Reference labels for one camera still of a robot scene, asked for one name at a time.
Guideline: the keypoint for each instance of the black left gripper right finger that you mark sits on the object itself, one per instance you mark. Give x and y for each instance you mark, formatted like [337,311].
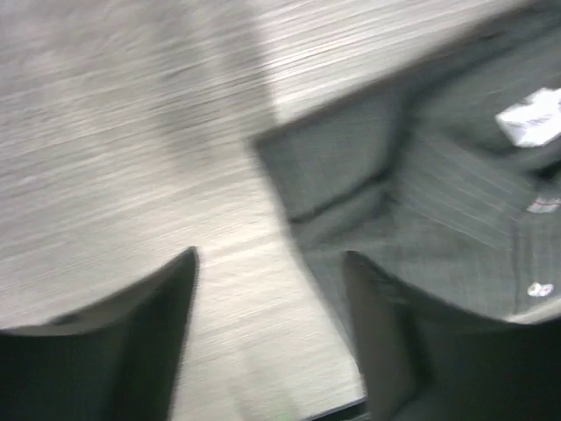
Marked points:
[424,359]

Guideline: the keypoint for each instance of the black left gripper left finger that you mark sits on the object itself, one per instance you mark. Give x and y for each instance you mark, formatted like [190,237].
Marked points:
[116,359]

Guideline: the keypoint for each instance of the grey pinstriped long sleeve shirt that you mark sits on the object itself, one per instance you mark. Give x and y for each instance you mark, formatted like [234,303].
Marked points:
[416,174]

